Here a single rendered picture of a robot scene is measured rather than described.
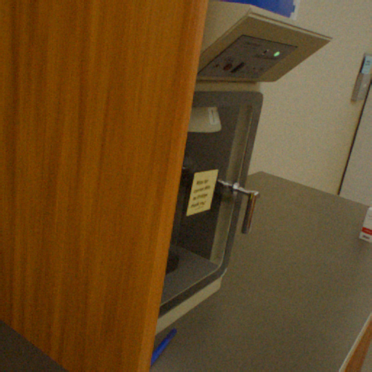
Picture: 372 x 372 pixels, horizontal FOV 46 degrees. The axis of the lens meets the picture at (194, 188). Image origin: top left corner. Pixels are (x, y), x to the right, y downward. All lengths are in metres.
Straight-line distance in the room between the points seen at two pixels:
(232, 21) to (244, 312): 0.62
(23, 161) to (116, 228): 0.20
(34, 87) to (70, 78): 0.08
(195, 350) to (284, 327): 0.21
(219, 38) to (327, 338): 0.65
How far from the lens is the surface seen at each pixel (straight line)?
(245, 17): 0.55
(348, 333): 1.02
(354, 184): 3.76
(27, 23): 0.68
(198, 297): 0.94
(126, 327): 0.63
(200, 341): 0.86
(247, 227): 0.86
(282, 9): 0.64
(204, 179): 0.75
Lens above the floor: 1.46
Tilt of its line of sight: 19 degrees down
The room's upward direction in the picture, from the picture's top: 10 degrees clockwise
